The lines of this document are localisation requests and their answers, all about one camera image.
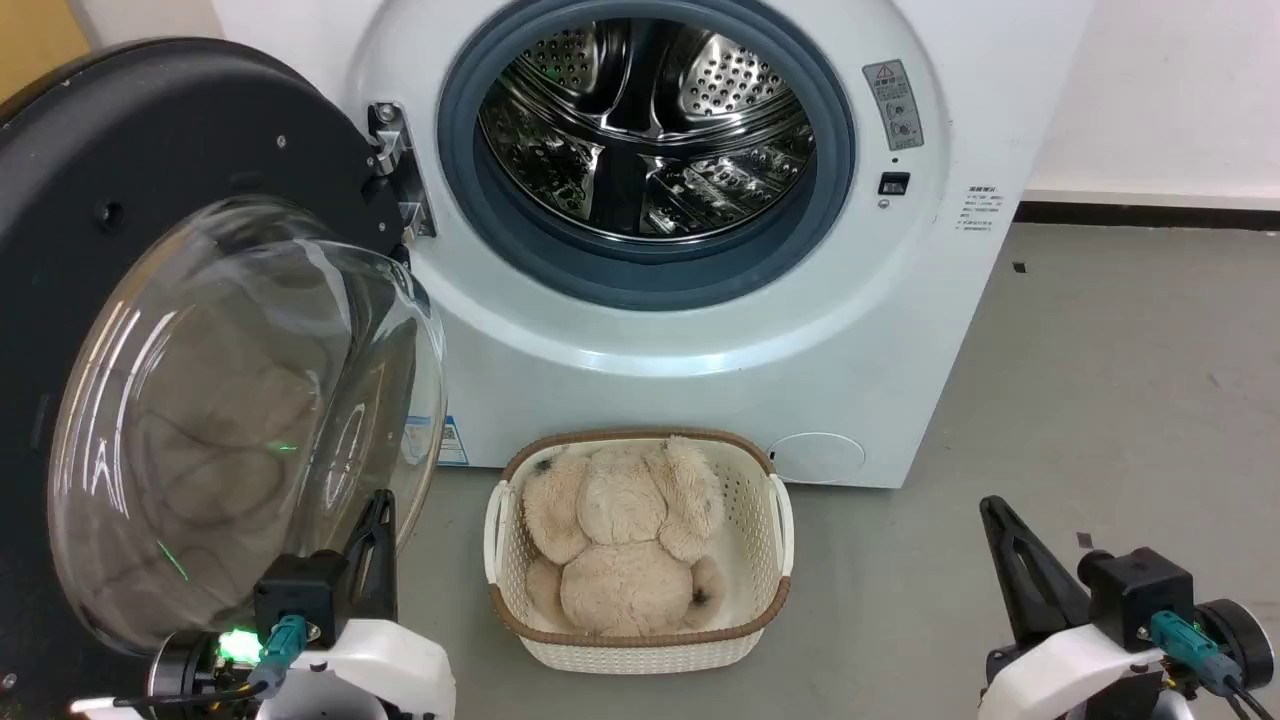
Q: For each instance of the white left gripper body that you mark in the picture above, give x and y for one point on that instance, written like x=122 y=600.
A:
x=375 y=675

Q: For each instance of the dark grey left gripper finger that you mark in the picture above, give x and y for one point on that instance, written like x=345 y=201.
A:
x=387 y=560
x=362 y=560

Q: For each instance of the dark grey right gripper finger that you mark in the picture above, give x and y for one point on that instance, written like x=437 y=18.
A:
x=1003 y=570
x=1050 y=585

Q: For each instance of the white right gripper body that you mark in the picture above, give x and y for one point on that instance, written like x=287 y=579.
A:
x=1060 y=670

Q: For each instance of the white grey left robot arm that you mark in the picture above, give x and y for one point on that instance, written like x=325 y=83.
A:
x=185 y=665

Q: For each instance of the white front-load washing machine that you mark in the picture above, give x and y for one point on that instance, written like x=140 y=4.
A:
x=860 y=330

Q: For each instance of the metal washer door hinge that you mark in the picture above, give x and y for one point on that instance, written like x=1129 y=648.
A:
x=398 y=160

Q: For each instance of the black door latch slot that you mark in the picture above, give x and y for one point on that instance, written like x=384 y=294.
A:
x=893 y=184

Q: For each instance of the black round glass washer door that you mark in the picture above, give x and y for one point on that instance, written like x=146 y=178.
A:
x=150 y=200

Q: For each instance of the blue white energy label sticker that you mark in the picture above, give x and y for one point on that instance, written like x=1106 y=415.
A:
x=451 y=441

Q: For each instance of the round white drain filter cover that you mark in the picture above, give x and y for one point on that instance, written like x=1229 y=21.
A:
x=818 y=458

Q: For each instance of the beige plush toy dog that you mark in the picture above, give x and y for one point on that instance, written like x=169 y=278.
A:
x=625 y=545

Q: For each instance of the white woven laundry basket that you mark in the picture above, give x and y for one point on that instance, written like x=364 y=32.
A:
x=760 y=520

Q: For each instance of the small printed text label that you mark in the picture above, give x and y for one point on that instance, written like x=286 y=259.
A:
x=982 y=208

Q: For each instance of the grey warning label sticker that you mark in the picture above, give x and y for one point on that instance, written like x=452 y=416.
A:
x=894 y=103

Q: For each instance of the stainless steel washer drum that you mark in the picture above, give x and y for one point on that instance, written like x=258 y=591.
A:
x=645 y=125

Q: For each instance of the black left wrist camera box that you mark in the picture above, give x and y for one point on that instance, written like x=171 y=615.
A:
x=298 y=595

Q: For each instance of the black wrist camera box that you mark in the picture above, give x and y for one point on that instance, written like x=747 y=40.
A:
x=1138 y=595
x=298 y=595

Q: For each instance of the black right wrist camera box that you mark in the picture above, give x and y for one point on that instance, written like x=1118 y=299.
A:
x=1138 y=595

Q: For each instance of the black wall baseboard strip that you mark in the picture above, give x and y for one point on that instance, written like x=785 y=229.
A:
x=1150 y=215

